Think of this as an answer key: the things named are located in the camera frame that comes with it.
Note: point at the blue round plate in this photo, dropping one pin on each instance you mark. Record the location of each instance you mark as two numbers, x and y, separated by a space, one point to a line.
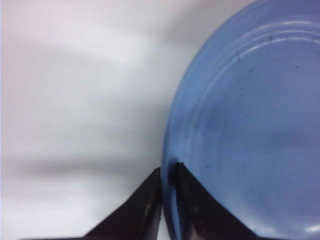
245 120

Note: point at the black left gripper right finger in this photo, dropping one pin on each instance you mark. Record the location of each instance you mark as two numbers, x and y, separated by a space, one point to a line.
201 217

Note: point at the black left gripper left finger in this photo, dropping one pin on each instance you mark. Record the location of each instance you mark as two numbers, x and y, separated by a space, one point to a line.
138 218

